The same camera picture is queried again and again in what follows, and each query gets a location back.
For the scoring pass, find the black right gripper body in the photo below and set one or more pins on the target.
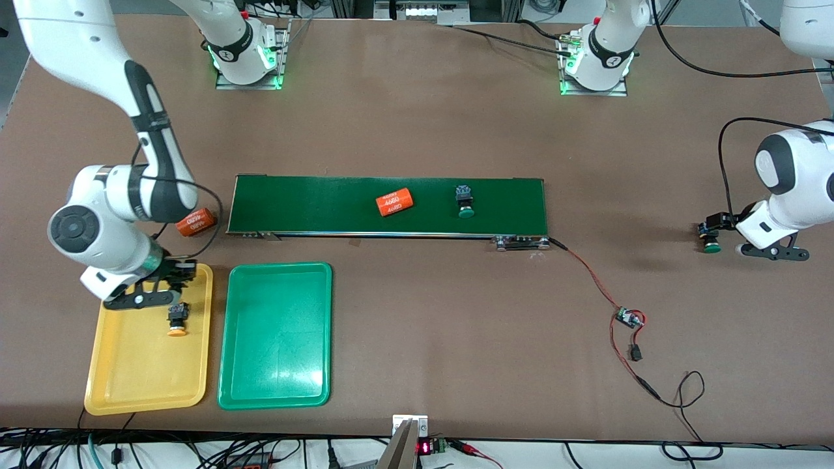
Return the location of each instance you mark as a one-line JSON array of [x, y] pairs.
[[174, 270]]

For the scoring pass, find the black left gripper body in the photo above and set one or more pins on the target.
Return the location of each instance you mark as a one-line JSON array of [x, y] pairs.
[[724, 221]]

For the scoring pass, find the green mushroom push button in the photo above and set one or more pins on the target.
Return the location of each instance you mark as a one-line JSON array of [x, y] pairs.
[[711, 246], [464, 195]]

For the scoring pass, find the yellow mushroom push button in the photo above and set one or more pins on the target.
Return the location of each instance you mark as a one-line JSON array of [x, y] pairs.
[[177, 316]]

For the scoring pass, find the orange cylindrical battery cell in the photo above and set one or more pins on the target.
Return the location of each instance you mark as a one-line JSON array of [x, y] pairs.
[[395, 202], [195, 223]]

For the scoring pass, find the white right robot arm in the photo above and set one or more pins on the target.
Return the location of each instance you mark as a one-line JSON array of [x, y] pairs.
[[98, 228]]

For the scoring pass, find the yellow plastic tray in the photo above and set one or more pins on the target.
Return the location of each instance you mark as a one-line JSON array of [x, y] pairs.
[[150, 371]]

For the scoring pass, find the green plastic tray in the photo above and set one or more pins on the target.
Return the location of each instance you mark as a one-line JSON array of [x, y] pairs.
[[277, 339]]

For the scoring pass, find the small green circuit board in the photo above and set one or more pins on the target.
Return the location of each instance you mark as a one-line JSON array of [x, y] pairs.
[[629, 317]]

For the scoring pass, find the green conveyor belt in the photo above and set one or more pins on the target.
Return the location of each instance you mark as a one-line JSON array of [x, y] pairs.
[[313, 205]]

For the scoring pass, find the small black connector plug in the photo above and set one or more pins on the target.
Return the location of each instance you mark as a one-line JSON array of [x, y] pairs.
[[635, 354]]

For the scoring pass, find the orange box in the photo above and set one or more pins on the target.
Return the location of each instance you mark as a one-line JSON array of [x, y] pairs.
[[247, 465]]

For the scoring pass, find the red digit display module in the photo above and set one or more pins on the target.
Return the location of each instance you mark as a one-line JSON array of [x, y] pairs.
[[425, 447]]

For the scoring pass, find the red alligator clip lead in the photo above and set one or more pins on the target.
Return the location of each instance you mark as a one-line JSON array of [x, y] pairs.
[[466, 447]]

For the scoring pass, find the white box with lights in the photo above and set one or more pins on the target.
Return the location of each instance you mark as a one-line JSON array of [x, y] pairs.
[[423, 12]]

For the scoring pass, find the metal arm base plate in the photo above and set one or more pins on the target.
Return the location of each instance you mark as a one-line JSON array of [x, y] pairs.
[[284, 58], [619, 93]]

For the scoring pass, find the silver metal bracket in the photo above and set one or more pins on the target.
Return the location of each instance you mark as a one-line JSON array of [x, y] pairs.
[[399, 422]]

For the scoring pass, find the grey camera support bar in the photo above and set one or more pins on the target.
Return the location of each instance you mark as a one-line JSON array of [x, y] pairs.
[[401, 453]]

